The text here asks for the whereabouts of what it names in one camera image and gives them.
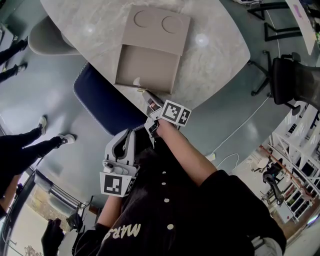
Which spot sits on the person's black shirt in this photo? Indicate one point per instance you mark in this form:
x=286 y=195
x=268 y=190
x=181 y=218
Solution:
x=175 y=220

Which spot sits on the dark blue padded chair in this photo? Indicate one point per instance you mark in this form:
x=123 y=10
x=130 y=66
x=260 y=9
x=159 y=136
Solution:
x=105 y=100

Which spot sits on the person's left forearm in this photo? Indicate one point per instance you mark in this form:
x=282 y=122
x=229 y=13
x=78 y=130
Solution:
x=110 y=212

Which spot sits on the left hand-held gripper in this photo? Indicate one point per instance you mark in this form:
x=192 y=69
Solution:
x=115 y=183

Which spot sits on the person's right forearm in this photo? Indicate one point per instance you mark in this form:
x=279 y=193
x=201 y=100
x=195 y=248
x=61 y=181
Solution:
x=185 y=155

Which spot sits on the white desk with black legs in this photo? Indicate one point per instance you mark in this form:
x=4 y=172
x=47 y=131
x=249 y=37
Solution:
x=302 y=22

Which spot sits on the beige shell chair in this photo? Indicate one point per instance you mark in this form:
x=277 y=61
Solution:
x=45 y=40

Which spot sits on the purple flat item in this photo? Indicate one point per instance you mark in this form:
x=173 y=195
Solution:
x=298 y=11

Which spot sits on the small potted flowers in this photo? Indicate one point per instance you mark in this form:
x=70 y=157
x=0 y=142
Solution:
x=316 y=32

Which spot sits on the person's right hand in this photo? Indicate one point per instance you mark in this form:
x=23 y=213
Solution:
x=153 y=107

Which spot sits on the beige drawer box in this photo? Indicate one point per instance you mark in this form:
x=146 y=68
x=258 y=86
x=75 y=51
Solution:
x=155 y=37

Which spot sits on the white power adapter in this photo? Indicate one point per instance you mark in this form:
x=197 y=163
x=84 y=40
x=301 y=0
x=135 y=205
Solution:
x=212 y=157

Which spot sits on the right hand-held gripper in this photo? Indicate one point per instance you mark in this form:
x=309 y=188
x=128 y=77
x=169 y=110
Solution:
x=175 y=112

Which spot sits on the white shelving rack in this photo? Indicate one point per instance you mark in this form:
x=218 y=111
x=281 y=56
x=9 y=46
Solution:
x=300 y=155

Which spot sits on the black mesh office chair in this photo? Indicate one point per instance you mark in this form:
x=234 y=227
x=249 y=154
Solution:
x=295 y=80

